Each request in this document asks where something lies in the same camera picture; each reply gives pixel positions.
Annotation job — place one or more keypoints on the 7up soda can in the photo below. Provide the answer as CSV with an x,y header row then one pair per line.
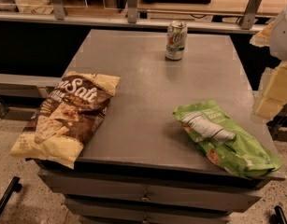
x,y
176,40

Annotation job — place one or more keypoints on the black chair leg left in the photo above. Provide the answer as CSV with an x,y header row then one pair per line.
x,y
14,186

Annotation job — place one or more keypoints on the black chair leg right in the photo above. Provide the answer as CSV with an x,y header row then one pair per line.
x,y
278,217

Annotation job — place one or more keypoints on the brown sea salt chip bag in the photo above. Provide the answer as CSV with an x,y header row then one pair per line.
x,y
67,119

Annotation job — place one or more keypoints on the grey drawer cabinet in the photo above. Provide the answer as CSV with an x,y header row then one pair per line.
x,y
141,167

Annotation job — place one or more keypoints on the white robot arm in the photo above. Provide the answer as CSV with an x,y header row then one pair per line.
x,y
278,39

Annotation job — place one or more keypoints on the grey metal rail with brackets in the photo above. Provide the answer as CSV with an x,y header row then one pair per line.
x,y
218,16

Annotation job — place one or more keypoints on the black chair leg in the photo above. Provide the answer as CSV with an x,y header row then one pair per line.
x,y
278,217
14,186

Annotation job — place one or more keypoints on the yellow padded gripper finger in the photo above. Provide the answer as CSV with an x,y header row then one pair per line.
x,y
272,96
262,38

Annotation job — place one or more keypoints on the green rice chip bag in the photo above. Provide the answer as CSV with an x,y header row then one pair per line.
x,y
224,142

